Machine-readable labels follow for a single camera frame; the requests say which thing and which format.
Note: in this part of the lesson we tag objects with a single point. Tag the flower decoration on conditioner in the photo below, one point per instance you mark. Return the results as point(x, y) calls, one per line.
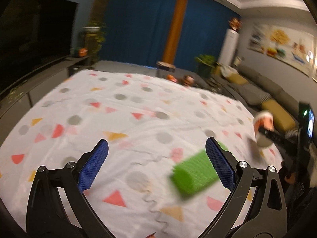
point(235, 24)

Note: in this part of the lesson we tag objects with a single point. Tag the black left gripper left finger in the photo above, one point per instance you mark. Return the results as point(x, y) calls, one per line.
point(57, 205)

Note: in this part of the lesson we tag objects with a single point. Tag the patterned white tablecloth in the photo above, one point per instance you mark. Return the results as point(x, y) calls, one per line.
point(151, 125)

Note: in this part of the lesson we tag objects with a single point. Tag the dark tv cabinet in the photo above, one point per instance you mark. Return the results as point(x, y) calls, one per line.
point(22, 99)

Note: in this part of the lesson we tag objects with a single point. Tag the white cloth on sofa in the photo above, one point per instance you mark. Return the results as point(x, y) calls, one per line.
point(227, 71)

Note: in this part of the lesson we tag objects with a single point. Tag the fruit bowl on table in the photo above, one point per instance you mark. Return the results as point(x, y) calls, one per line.
point(171, 78)

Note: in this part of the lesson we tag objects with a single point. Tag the orange curtain strip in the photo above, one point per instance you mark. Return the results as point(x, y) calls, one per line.
point(175, 30)

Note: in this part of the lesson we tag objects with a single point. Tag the patterned box on table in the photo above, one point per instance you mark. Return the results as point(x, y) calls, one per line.
point(165, 66)

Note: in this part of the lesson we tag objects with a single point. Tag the green foam net sleeve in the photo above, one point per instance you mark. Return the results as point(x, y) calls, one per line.
point(195, 175)

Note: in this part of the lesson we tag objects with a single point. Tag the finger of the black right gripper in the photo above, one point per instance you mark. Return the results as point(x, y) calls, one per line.
point(289, 146)

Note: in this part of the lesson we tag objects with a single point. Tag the mustard yellow cushion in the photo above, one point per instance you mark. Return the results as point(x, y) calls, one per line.
point(282, 120)

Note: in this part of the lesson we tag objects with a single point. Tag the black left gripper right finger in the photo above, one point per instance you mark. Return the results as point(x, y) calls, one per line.
point(255, 206)

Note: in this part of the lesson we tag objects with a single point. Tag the grey sectional sofa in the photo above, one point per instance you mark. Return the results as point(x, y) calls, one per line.
point(276, 91)

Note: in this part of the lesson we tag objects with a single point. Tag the blue curtains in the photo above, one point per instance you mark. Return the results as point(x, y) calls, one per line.
point(137, 31)

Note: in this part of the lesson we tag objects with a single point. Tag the white standing air conditioner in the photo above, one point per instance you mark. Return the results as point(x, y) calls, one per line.
point(229, 47)

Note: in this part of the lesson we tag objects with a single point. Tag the green potted floor plant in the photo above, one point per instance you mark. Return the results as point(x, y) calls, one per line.
point(205, 65)

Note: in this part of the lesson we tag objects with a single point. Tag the trailing plant on stand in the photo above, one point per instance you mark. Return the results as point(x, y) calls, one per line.
point(94, 35)

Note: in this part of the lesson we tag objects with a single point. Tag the far mustard cushion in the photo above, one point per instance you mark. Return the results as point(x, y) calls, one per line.
point(237, 79)

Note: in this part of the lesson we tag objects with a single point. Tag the left landscape painting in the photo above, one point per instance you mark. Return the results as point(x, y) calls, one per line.
point(257, 40)

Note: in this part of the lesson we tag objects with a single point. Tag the grey cushion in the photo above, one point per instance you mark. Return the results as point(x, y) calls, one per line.
point(253, 95)

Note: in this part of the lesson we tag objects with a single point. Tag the middle sailboat tree painting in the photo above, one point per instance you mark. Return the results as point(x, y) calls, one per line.
point(292, 47)

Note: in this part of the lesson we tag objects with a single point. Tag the black television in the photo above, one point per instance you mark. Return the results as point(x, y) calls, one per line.
point(34, 33)

